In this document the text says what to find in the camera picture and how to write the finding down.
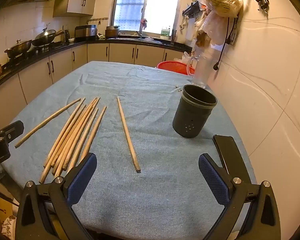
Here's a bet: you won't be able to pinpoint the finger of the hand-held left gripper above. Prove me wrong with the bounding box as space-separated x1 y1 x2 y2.
0 120 24 141

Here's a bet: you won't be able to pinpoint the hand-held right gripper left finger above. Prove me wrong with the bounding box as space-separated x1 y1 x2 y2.
15 152 97 240

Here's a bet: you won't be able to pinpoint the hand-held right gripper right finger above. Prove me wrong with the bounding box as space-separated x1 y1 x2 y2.
198 154 282 240

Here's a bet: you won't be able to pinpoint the curved single wooden chopstick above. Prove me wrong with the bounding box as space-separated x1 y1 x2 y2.
14 98 82 148

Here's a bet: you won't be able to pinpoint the pile of wooden chopsticks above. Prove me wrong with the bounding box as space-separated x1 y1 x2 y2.
39 97 107 184

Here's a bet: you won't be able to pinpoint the straight single wooden chopstick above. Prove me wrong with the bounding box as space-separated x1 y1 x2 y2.
117 96 141 173

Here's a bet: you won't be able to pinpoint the dark green chopstick holder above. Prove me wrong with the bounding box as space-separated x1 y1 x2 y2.
172 84 218 139

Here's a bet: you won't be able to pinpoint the black rectangular object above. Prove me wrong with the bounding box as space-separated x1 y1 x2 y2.
212 134 241 178

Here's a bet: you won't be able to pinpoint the cream lower cabinets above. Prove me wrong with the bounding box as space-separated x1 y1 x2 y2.
0 42 190 135

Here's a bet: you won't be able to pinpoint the blue tablecloth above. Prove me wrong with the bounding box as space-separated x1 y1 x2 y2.
0 60 257 234

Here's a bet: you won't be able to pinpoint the steel pot with lid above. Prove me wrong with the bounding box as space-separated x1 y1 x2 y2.
4 39 32 59

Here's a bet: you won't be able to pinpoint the black countertop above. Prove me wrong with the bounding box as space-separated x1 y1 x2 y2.
0 36 193 93

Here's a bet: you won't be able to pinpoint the steel wok with lid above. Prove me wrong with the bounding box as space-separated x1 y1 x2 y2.
31 23 57 47

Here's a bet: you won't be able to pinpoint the clear glass pitcher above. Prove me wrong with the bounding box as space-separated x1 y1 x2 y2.
187 54 212 89

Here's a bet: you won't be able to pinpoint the red plastic basket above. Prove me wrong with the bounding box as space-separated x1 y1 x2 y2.
157 60 196 76

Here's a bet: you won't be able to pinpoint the silver kitchen appliance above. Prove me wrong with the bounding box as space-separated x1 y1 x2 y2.
74 25 98 42

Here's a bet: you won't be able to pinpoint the brown cooking pot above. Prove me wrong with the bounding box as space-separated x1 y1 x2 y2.
105 26 121 39

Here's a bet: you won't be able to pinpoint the white plastic bags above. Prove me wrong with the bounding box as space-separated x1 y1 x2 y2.
194 10 231 48

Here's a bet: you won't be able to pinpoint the green detergent bottle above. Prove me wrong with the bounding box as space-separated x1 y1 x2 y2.
160 26 171 40

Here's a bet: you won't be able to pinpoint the kitchen window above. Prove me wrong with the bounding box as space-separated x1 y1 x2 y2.
109 0 182 37

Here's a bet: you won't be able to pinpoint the black power cable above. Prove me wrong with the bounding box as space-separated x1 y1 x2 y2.
213 17 232 71

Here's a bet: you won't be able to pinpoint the black wall rack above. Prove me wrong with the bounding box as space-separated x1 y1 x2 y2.
182 2 206 18

